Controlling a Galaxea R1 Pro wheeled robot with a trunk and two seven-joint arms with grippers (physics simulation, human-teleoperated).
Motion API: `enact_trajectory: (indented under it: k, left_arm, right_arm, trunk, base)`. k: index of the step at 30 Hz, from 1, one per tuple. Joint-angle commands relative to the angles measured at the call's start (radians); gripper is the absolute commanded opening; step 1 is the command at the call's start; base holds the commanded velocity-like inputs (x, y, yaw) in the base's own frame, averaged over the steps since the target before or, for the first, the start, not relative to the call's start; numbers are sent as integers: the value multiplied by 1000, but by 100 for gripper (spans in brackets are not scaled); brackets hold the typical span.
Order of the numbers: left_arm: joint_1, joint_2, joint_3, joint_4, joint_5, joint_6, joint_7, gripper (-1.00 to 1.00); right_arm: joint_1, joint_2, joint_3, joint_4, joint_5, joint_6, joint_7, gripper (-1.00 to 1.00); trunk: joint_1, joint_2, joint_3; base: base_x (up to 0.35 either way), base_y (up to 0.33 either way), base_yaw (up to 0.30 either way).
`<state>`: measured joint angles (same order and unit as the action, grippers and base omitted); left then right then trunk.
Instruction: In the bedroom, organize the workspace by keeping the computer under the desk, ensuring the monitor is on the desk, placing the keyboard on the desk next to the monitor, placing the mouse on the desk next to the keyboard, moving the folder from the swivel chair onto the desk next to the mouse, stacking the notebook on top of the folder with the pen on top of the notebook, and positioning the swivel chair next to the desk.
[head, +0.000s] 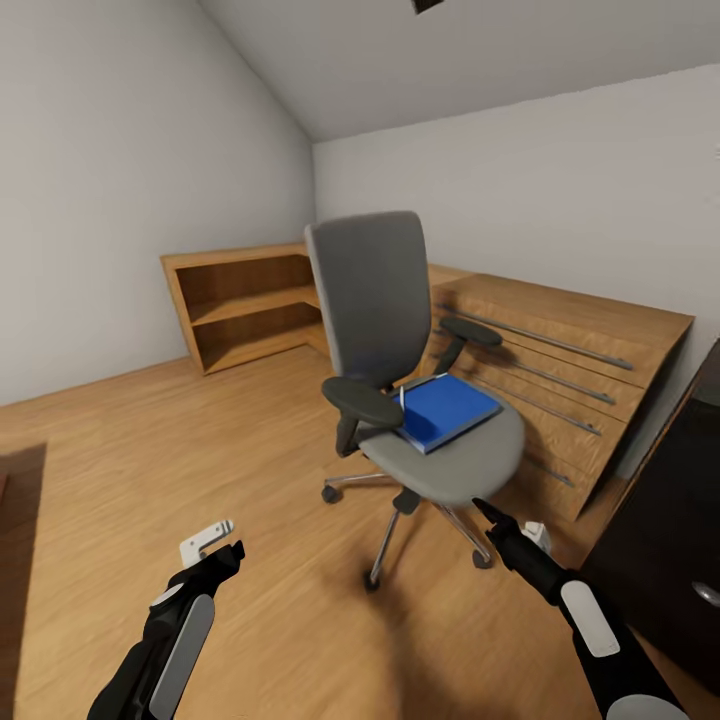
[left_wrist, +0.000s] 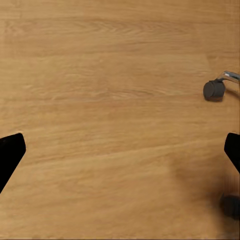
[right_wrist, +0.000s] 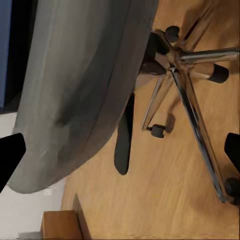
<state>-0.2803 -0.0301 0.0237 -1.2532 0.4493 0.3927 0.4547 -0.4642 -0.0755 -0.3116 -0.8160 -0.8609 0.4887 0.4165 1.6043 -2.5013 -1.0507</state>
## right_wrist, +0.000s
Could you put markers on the bed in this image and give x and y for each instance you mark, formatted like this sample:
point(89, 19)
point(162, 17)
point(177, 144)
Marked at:
point(56, 225)

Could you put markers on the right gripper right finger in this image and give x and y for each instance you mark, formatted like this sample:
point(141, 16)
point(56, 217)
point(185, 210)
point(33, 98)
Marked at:
point(232, 149)

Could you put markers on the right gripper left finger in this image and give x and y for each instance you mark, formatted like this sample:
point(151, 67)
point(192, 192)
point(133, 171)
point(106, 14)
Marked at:
point(12, 150)

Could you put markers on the folder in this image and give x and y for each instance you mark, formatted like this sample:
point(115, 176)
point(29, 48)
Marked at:
point(15, 25)

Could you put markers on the swivel chair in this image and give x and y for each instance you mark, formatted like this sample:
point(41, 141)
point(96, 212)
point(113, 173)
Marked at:
point(86, 59)

